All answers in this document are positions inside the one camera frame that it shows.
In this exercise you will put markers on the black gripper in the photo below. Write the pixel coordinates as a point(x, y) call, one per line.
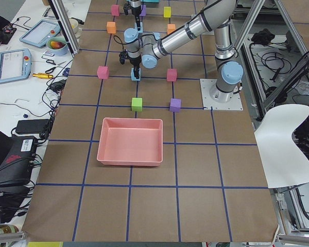
point(134, 62)
point(135, 11)

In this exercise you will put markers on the light blue foam block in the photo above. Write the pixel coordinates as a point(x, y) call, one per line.
point(139, 27)
point(135, 74)

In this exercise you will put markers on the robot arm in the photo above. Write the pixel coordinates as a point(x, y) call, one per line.
point(133, 1)
point(146, 49)

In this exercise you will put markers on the purple foam block right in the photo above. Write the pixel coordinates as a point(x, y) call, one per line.
point(143, 10)

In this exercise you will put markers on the purple foam block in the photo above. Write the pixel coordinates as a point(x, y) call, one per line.
point(143, 10)
point(175, 105)

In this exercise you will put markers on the pink foam block far right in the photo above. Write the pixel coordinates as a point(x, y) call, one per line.
point(115, 10)

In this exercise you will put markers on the pink foam block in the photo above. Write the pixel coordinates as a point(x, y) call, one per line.
point(115, 10)
point(171, 75)
point(103, 72)

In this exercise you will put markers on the orange foam block far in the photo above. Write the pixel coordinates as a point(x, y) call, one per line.
point(111, 27)

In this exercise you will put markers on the orange foam block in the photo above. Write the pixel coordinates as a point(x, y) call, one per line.
point(111, 27)
point(171, 28)

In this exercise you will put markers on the yellow foam block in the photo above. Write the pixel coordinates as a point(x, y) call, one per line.
point(167, 12)

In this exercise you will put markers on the green foam block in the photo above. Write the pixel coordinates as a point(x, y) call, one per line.
point(137, 104)

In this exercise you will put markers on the pink foam block far left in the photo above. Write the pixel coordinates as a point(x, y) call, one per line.
point(103, 72)

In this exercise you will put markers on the orange foam block near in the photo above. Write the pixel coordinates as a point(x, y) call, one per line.
point(171, 28)

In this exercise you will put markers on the pink foam block near left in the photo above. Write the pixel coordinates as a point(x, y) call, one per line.
point(171, 75)

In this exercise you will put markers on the purple foam block left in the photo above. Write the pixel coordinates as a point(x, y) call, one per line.
point(175, 105)

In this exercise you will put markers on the bowl with lemon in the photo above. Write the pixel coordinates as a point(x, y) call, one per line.
point(77, 30)

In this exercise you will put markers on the pink plastic tray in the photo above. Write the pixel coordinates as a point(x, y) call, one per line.
point(131, 142)

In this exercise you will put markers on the bowl with fruit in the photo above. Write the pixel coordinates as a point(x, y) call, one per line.
point(57, 45)

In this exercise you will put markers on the brass cylinder tool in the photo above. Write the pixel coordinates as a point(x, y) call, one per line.
point(42, 75)

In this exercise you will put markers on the teach pendant far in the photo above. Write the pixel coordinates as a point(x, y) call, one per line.
point(40, 33)

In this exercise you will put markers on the teach pendant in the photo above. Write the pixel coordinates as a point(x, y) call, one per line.
point(15, 65)
point(40, 33)

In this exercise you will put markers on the black power adapter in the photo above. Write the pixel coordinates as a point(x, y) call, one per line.
point(35, 126)

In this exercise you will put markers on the teach pendant near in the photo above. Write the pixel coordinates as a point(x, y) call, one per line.
point(15, 65)

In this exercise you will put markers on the black computer box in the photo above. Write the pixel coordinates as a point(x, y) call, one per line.
point(16, 156)

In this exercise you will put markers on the white chair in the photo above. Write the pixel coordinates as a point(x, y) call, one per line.
point(283, 162)

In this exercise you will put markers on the aluminium frame post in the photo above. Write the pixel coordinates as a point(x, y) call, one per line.
point(61, 16)

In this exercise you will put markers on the black handled scissors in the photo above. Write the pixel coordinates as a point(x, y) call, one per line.
point(52, 69)

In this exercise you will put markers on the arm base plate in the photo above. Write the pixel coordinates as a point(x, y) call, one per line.
point(214, 99)

